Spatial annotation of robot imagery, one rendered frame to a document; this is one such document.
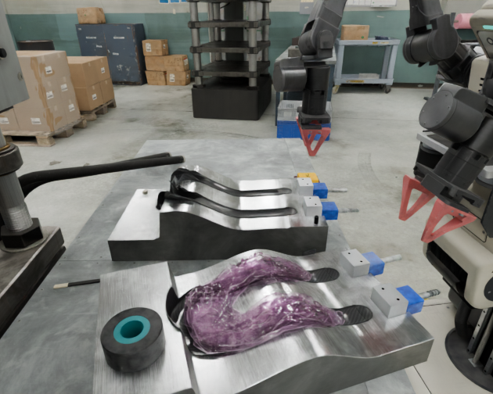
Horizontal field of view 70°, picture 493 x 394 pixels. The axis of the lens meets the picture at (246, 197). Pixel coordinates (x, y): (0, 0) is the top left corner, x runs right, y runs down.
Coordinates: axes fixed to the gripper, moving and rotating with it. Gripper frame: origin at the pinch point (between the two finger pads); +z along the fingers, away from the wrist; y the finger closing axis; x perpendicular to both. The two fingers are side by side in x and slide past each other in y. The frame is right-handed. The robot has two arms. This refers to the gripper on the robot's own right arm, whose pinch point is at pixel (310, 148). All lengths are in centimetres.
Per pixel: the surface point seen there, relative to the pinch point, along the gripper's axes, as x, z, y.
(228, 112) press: -38, 94, -391
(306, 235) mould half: -2.5, 14.4, 18.0
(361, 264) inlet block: 6.0, 12.5, 30.6
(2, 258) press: -76, 24, 15
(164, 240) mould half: -34.6, 15.6, 18.1
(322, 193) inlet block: 3.8, 11.7, 2.5
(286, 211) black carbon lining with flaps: -6.4, 12.5, 10.4
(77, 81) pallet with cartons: -233, 55, -394
